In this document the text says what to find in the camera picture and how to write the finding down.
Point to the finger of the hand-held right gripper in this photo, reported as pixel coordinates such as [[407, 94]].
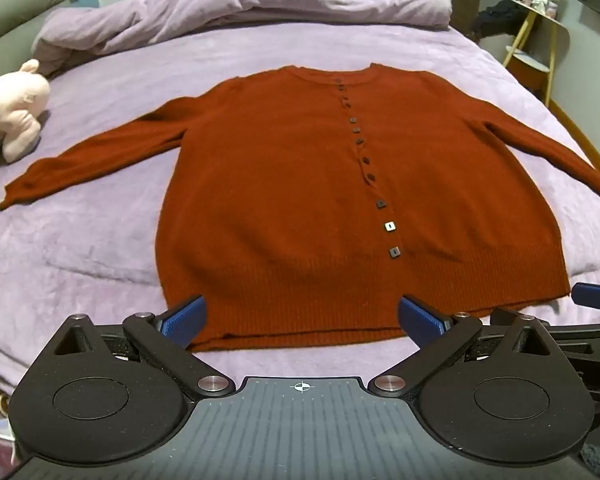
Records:
[[597, 296]]

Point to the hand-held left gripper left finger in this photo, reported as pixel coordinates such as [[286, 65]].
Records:
[[184, 319]]

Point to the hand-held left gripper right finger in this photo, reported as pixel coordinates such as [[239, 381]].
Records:
[[420, 317]]

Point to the red button-up knit sweater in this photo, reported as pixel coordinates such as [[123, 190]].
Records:
[[280, 185]]

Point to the dark clothes pile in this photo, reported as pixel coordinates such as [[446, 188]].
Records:
[[500, 17]]

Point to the purple bed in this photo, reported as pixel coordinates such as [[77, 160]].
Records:
[[105, 240]]

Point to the yellow metal side table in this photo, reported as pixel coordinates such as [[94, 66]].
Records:
[[535, 60]]

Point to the pink plush toy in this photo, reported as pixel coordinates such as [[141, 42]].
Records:
[[15, 105]]

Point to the small bottles on side table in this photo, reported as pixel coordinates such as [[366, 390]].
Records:
[[542, 2]]

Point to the purple duvet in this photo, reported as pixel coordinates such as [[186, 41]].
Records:
[[240, 5]]

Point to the grey padded headboard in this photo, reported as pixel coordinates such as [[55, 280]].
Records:
[[15, 20]]

